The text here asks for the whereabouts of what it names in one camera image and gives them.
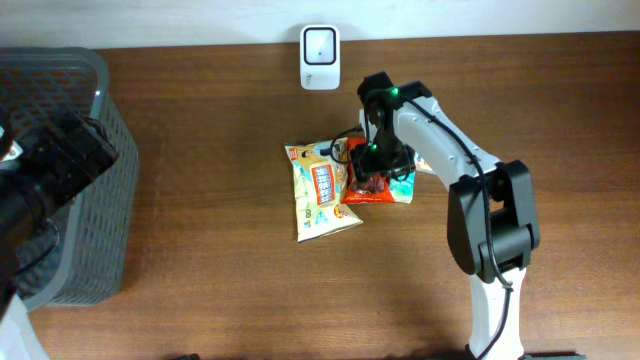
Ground red sweets bag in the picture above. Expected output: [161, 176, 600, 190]
[341, 164, 395, 204]

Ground orange tissue pack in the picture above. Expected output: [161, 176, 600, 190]
[414, 154, 434, 175]

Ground green tissue pack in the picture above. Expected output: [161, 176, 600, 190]
[389, 173, 415, 204]

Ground yellow snack bag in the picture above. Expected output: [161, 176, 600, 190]
[285, 137, 362, 243]

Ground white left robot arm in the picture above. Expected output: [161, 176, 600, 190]
[1, 110, 118, 359]

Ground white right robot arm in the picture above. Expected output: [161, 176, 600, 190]
[350, 72, 540, 359]

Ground grey plastic mesh basket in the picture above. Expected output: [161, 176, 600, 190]
[1, 47, 140, 311]

